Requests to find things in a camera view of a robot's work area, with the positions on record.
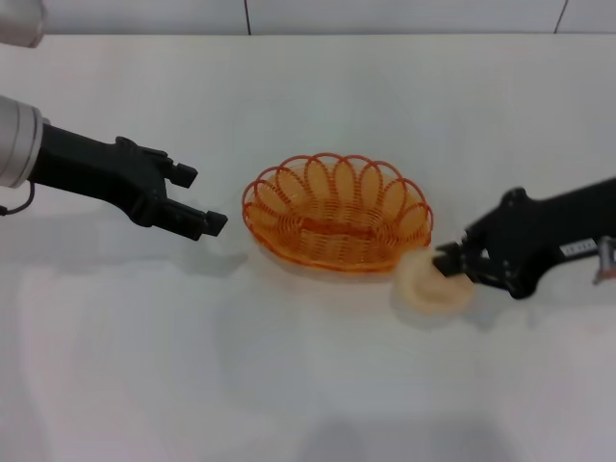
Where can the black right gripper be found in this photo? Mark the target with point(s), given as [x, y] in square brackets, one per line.
[529, 231]

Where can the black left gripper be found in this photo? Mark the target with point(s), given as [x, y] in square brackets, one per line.
[106, 173]

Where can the pale round bread bun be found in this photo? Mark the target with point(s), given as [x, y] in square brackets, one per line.
[433, 293]

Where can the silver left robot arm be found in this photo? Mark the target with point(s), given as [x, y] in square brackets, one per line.
[17, 139]

